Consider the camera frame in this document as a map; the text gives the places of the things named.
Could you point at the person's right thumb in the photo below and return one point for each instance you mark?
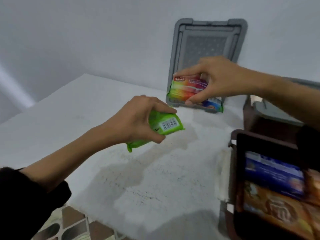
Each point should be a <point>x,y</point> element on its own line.
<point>200,97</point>

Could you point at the green snack packet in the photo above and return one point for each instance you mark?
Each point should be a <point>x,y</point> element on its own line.
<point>168,124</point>

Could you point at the person's left forearm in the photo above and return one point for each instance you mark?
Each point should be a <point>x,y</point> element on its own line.
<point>65,157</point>

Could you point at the person's left thumb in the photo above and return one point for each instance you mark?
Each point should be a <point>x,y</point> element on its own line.
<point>152,137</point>

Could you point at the person's right hand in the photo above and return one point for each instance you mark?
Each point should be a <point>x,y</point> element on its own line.
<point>230,79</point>

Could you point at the grey plastic tray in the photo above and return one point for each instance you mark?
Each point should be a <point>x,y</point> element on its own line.
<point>275,113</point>

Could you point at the rainbow striped snack packet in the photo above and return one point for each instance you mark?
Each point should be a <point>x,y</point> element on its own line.
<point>185,88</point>

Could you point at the orange snack packet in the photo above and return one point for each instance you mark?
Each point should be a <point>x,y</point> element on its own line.
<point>275,209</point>
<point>313,187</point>

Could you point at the person's left hand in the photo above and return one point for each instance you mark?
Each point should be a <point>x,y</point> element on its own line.
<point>130,119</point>

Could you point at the blue snack packet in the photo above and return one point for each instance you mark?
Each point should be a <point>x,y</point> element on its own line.
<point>272,172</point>

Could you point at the brown plastic crate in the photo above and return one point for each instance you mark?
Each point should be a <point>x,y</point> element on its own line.
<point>265,144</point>
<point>265,128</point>

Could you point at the person's right forearm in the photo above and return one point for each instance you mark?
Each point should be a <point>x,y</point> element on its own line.
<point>292,97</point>

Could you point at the black sleeve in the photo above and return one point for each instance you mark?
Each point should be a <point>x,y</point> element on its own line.
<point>22,204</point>

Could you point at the grey plastic crate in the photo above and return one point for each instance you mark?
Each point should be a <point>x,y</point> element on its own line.
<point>207,42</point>

